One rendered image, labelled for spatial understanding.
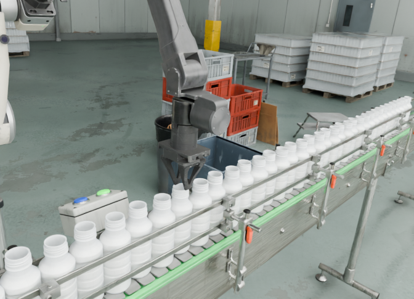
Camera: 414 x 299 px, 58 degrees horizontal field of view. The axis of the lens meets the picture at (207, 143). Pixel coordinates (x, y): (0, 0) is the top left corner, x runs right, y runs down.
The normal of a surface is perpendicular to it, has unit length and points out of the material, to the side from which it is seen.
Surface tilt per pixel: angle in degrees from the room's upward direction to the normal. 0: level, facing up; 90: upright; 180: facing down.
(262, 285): 0
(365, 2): 90
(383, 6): 90
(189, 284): 90
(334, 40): 90
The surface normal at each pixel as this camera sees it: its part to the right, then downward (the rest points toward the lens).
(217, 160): -0.68, 0.21
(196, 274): 0.72, 0.29
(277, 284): 0.07, -0.93
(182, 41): 0.67, -0.19
